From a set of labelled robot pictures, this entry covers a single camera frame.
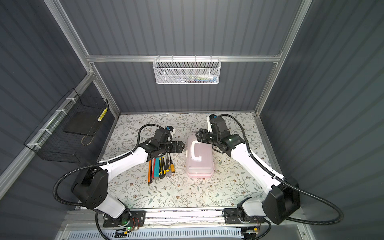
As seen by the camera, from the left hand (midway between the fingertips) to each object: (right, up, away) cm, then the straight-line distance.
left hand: (179, 144), depth 88 cm
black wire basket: (-54, +5, -23) cm, 59 cm away
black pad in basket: (-49, +13, -12) cm, 52 cm away
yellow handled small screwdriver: (-5, -14, +3) cm, 15 cm away
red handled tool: (-16, -15, +3) cm, 22 cm away
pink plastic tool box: (+12, -7, -6) cm, 15 cm away
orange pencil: (-18, -16, +1) cm, 25 cm away
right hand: (+13, +6, -9) cm, 16 cm away
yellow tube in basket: (-42, +16, -7) cm, 46 cm away
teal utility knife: (-14, -15, +3) cm, 21 cm away
